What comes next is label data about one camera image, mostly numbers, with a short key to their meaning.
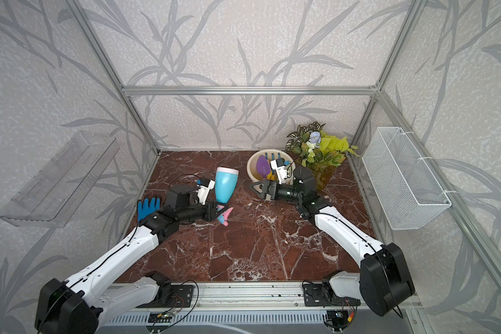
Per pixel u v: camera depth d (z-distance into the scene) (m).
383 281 0.40
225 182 0.74
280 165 0.70
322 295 0.73
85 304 0.39
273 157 0.98
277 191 0.67
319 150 0.91
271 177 0.99
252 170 0.91
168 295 0.71
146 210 0.94
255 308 0.73
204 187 0.69
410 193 0.59
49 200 0.64
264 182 0.65
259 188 1.02
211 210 0.68
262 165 0.98
